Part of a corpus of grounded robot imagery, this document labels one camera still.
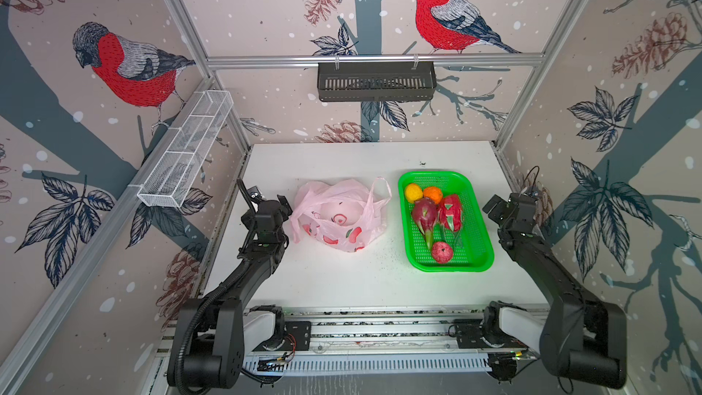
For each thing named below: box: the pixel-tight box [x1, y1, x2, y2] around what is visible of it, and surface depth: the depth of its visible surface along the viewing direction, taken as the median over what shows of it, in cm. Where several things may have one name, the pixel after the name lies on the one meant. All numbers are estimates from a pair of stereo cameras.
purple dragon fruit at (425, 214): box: [412, 198, 438, 251], surface depth 92 cm
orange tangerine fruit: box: [423, 186, 443, 205], surface depth 99 cm
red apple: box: [431, 241, 454, 265], surface depth 85 cm
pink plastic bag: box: [290, 176, 393, 253], surface depth 87 cm
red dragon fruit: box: [438, 193, 463, 234], surface depth 92 cm
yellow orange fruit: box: [404, 182, 424, 203], surface depth 100 cm
